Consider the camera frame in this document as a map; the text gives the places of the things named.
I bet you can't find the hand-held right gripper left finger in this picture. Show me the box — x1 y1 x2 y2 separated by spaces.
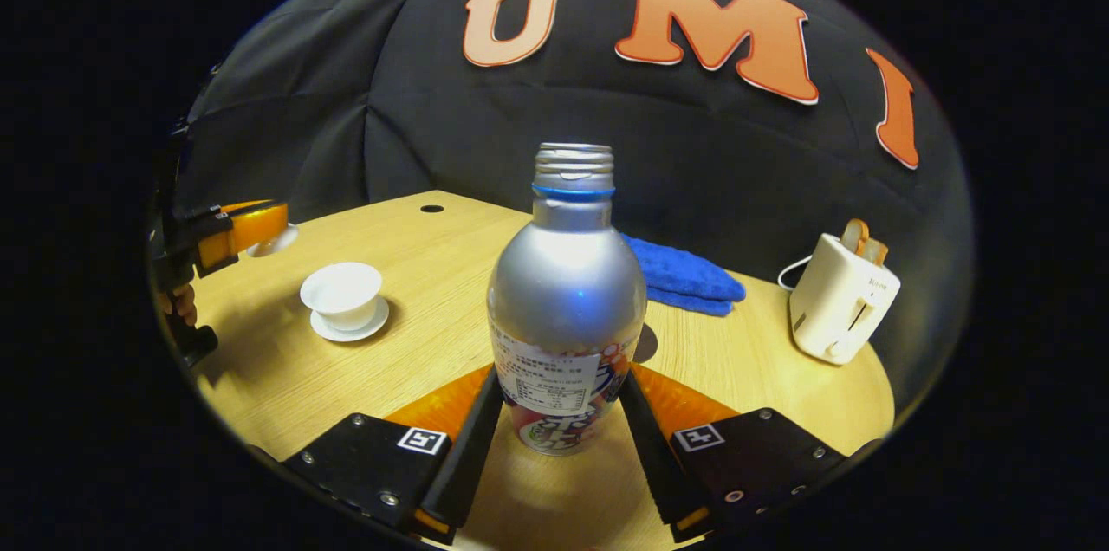
282 365 505 545

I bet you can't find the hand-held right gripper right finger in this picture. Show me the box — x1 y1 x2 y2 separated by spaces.
617 365 854 543

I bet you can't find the white teacup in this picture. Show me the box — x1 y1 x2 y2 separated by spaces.
300 263 383 332

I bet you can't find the silver water bottle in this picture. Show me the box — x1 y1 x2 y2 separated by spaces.
487 143 648 457

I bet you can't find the white saucer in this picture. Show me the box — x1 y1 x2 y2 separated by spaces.
310 295 390 343

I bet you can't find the blue towel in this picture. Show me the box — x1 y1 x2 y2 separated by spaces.
619 232 746 317

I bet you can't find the white toaster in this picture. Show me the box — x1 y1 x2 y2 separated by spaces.
789 232 902 366

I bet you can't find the white toaster cable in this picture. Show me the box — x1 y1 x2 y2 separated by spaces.
777 255 815 290

